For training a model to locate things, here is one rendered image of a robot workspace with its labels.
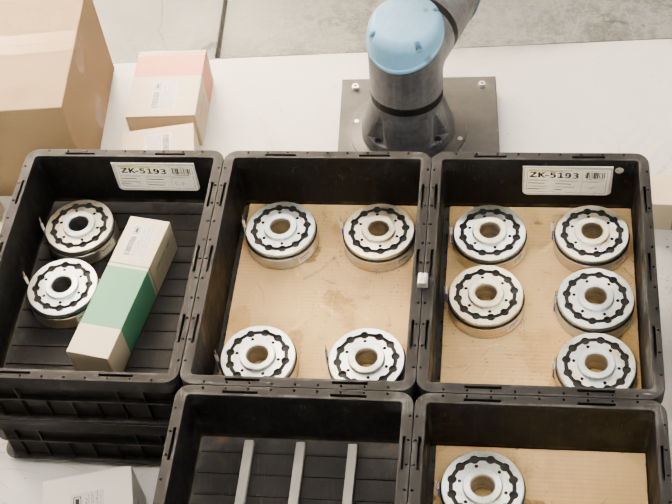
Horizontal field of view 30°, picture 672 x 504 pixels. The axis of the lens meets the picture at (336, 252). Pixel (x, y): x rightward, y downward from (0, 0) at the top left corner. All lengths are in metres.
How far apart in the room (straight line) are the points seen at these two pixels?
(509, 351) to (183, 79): 0.81
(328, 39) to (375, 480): 1.95
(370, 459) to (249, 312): 0.29
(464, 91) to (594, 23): 1.28
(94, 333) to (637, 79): 1.04
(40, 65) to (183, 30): 1.42
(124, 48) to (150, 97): 1.31
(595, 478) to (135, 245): 0.71
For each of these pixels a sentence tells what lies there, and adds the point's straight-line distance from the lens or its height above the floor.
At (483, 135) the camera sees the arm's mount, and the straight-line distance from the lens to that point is 2.06.
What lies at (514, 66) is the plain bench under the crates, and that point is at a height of 0.70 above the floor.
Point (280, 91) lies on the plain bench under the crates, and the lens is 2.24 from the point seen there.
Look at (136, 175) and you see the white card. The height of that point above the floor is 0.89.
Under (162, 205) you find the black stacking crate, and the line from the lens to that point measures 1.92.
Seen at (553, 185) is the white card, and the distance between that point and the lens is 1.82.
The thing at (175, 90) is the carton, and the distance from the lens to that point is 2.17.
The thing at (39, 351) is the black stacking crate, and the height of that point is 0.83.
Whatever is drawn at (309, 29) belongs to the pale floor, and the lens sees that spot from 3.41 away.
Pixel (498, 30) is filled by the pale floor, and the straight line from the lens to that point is 3.36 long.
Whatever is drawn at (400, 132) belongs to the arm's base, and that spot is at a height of 0.81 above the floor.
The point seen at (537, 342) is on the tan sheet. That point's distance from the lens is 1.71.
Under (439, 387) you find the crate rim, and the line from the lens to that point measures 1.55.
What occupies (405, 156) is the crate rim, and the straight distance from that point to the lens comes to 1.79.
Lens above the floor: 2.24
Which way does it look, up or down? 51 degrees down
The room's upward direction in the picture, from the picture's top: 9 degrees counter-clockwise
